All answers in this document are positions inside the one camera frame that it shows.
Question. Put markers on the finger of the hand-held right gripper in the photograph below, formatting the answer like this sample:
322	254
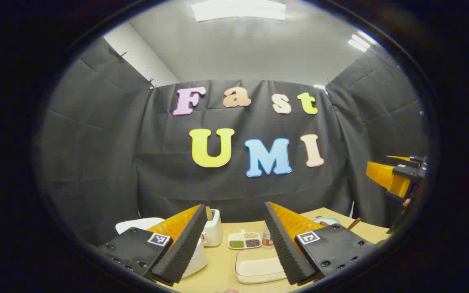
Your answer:
411	158
385	175

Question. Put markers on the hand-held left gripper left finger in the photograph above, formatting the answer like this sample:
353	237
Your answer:
185	244

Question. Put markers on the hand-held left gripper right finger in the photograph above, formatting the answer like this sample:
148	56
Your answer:
285	248

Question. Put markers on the white rice cooker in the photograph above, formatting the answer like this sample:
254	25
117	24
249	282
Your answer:
198	260

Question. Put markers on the clear box of white rice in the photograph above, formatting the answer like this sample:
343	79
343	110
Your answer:
259	268

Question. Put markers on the brown wooden spoon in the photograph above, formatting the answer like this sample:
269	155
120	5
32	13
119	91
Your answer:
355	223

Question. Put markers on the clear plastic bottle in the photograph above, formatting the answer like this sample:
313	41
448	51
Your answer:
267	238

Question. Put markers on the white toaster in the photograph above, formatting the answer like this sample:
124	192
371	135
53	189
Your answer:
214	232

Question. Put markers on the brown bread slice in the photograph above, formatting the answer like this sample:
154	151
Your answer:
209	213

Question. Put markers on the divided white dish of beans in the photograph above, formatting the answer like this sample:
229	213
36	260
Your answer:
243	241

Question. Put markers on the green plate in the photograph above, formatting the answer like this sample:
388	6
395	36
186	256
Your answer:
326	220

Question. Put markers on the black backdrop cloth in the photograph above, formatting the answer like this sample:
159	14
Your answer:
116	142

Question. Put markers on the small ceiling light panel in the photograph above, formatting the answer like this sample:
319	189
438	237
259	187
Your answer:
360	41

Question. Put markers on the large ceiling light panel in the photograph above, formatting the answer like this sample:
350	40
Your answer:
238	10

